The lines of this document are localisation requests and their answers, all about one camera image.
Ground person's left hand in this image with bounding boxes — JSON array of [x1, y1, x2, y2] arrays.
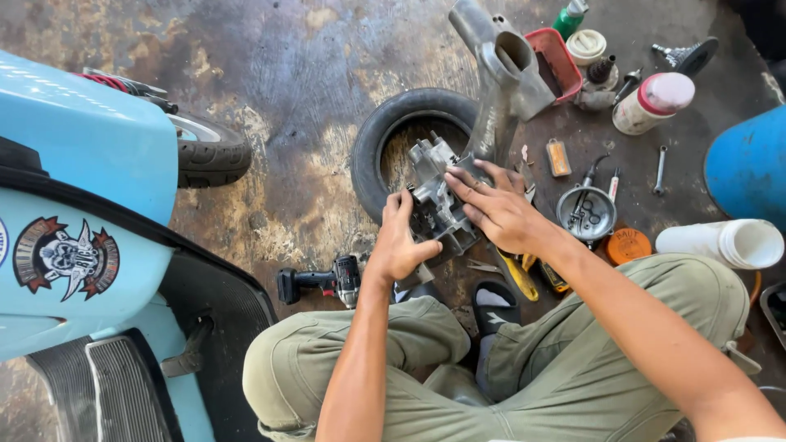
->
[[367, 189, 443, 285]]

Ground grey metal frame tube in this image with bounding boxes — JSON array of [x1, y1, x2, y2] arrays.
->
[[447, 0, 558, 180]]

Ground metal scissors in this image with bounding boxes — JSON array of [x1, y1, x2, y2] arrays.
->
[[466, 257, 505, 275]]

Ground yellow and black screwdriver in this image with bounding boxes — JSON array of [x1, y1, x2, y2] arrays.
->
[[522, 254, 572, 295]]

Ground olive green trousers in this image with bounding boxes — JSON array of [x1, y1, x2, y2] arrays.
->
[[242, 253, 751, 442]]

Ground silver spanner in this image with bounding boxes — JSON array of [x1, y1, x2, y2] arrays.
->
[[652, 145, 669, 198]]

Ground small orange reflector box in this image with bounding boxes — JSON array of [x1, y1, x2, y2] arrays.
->
[[545, 138, 573, 179]]

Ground light blue scooter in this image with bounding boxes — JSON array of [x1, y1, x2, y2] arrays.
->
[[0, 49, 280, 442]]

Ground black sandal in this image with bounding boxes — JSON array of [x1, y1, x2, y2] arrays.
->
[[471, 279, 523, 336]]

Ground white plastic jar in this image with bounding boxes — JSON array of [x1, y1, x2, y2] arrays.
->
[[655, 219, 786, 271]]

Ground black cordless drill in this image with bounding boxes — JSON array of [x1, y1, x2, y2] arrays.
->
[[276, 254, 364, 309]]

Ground round metal bowl with parts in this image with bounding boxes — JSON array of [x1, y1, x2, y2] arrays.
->
[[556, 183, 619, 244]]

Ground grey metal engine casing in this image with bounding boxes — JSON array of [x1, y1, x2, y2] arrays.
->
[[393, 131, 493, 291]]

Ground black rubber tyre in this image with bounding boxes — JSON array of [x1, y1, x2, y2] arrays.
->
[[350, 87, 487, 226]]

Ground blue plastic barrel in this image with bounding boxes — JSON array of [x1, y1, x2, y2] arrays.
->
[[704, 104, 786, 233]]

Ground white round ribbed cap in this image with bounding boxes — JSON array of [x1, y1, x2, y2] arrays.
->
[[565, 29, 608, 68]]

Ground yellow handled tool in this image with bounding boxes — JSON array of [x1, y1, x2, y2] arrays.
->
[[493, 248, 540, 303]]

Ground white bottle with pink cap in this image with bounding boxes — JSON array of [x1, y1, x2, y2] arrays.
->
[[612, 72, 696, 136]]

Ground metal part with black cone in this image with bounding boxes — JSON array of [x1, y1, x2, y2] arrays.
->
[[574, 54, 620, 112]]

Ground small black stemmed tool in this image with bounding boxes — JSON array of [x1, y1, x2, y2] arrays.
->
[[612, 67, 644, 106]]

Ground black disc puller tool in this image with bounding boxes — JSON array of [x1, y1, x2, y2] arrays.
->
[[651, 36, 720, 78]]

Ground orange round lid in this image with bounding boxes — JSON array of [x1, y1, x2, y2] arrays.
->
[[604, 227, 653, 266]]

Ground green spray bottle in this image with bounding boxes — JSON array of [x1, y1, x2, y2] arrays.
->
[[551, 0, 590, 42]]

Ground black bent hose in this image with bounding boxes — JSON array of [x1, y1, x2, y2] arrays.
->
[[581, 153, 612, 189]]

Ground person's right hand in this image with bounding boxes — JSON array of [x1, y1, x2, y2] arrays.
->
[[443, 159, 563, 256]]

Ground red plastic tray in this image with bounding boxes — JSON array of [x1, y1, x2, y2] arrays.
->
[[524, 27, 583, 106]]

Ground grey metal tray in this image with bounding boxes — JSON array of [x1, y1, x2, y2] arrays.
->
[[759, 280, 786, 352]]

